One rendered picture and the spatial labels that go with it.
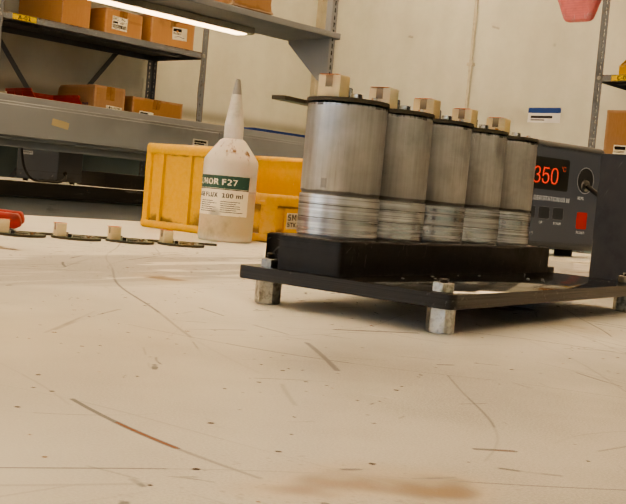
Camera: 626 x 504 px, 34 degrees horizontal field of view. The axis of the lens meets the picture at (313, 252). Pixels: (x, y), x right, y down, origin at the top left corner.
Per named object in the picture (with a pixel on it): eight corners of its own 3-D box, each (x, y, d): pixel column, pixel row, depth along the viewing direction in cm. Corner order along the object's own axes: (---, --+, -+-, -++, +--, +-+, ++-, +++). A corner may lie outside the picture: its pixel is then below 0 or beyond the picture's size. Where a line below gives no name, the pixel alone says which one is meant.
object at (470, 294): (476, 289, 44) (479, 262, 44) (646, 312, 40) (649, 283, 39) (234, 300, 31) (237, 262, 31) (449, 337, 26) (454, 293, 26)
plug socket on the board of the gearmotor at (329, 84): (353, 100, 31) (355, 77, 31) (337, 96, 30) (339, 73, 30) (331, 100, 31) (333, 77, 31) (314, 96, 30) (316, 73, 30)
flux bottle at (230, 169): (186, 236, 64) (199, 75, 64) (229, 239, 67) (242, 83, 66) (219, 242, 62) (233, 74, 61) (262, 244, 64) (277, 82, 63)
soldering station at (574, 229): (597, 258, 91) (608, 149, 90) (509, 254, 84) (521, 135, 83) (471, 243, 103) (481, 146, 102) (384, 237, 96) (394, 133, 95)
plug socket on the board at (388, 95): (401, 111, 33) (403, 90, 33) (387, 108, 32) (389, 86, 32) (380, 111, 33) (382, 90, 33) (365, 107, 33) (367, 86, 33)
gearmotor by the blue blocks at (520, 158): (535, 269, 41) (548, 139, 41) (509, 269, 39) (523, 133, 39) (479, 262, 42) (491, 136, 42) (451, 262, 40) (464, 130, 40)
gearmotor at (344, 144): (388, 271, 32) (404, 104, 31) (344, 272, 30) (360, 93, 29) (323, 262, 33) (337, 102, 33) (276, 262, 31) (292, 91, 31)
